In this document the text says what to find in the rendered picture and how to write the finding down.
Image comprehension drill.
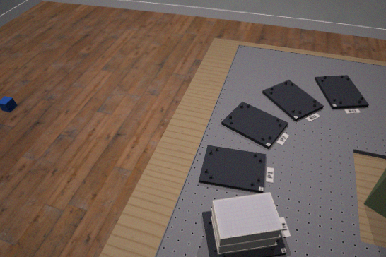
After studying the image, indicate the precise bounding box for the white label plate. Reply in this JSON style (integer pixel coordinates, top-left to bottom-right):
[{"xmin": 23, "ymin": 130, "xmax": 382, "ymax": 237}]
[
  {"xmin": 277, "ymin": 133, "xmax": 289, "ymax": 145},
  {"xmin": 306, "ymin": 113, "xmax": 320, "ymax": 122},
  {"xmin": 266, "ymin": 167, "xmax": 274, "ymax": 183},
  {"xmin": 280, "ymin": 217, "xmax": 291, "ymax": 237},
  {"xmin": 344, "ymin": 109, "xmax": 360, "ymax": 114}
]

